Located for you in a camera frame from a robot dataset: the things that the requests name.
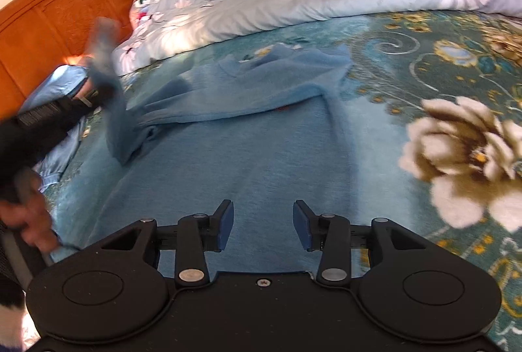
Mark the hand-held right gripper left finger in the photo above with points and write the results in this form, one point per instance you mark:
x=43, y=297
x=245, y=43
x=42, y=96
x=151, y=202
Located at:
x=225, y=225

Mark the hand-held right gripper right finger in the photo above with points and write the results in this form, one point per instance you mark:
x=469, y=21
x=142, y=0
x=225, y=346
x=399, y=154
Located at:
x=302, y=225

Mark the light blue knit garment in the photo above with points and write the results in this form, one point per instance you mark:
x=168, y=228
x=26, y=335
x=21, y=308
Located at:
x=244, y=140

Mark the person's left hand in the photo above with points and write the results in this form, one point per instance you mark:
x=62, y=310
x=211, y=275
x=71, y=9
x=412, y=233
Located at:
x=36, y=221

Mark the blue pillow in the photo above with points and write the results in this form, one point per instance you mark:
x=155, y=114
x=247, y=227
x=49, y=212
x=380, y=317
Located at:
x=57, y=81

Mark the wooden bed headboard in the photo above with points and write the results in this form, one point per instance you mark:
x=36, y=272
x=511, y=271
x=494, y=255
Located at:
x=61, y=13

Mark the teal floral blanket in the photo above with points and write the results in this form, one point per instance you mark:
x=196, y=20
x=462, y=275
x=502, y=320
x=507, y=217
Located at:
x=428, y=62

